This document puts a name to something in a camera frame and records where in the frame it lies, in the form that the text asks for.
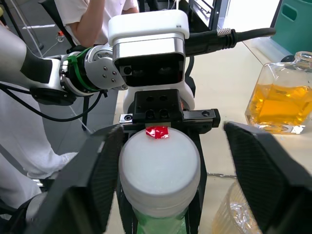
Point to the black stand leg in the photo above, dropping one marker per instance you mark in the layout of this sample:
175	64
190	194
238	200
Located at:
61	22

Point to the green juice bottle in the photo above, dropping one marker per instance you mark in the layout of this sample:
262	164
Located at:
158	226

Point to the square glass bottle amber liquid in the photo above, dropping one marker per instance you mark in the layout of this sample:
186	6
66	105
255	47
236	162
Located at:
280	104

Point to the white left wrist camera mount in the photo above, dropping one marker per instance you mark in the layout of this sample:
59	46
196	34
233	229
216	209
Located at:
146	24

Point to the person in white shirt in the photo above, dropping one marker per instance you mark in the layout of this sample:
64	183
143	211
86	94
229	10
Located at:
70	14

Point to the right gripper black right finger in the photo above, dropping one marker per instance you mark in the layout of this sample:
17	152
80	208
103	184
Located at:
268	175

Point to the teal plastic crate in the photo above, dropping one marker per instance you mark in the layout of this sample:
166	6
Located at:
295	29

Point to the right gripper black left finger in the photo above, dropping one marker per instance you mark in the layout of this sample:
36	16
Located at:
80	185

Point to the person's white trousered legs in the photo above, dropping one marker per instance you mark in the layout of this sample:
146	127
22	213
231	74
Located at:
24	146

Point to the clear drinking glass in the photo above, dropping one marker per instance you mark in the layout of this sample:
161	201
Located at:
231	217

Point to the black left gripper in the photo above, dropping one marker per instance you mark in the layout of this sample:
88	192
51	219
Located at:
158	104

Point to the caster wheel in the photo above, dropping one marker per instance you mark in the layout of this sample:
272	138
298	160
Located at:
61	36

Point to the white cap with red sticker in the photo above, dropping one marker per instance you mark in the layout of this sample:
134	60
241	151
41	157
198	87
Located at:
158	170

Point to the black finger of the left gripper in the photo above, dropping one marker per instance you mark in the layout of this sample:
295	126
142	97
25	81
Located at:
125	214
202	185

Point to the black metal rack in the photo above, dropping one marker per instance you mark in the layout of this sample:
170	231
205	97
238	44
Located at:
214	14

